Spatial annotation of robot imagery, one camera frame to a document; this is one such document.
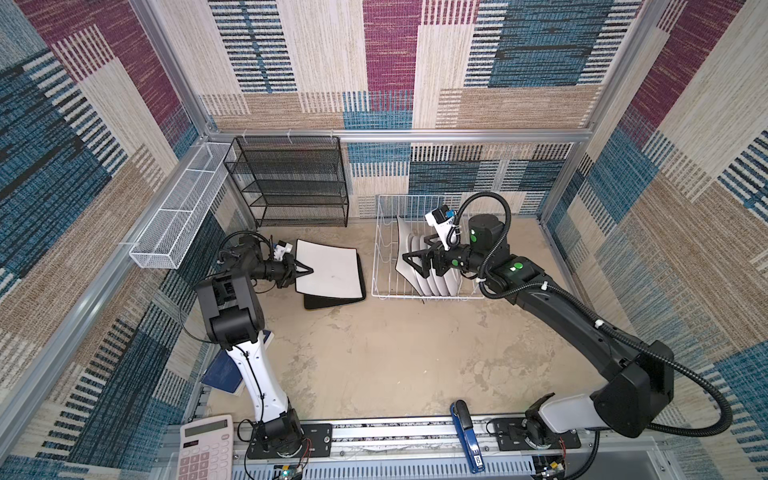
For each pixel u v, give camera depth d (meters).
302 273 0.93
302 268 0.94
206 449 0.71
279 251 0.94
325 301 0.96
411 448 0.73
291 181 1.11
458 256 0.64
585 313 0.47
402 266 0.81
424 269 0.65
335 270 1.05
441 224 0.64
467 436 0.71
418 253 0.65
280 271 0.87
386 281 0.94
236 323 0.57
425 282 0.87
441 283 0.87
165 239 0.70
